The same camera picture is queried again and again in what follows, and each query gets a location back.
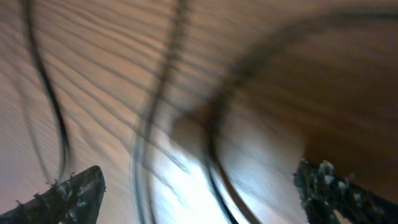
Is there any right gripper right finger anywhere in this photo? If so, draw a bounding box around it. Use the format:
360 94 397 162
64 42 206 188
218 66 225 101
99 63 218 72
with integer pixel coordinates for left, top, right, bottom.
294 160 397 224

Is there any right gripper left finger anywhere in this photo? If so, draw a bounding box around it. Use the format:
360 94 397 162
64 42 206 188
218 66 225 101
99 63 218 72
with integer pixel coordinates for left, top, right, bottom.
1 166 106 224

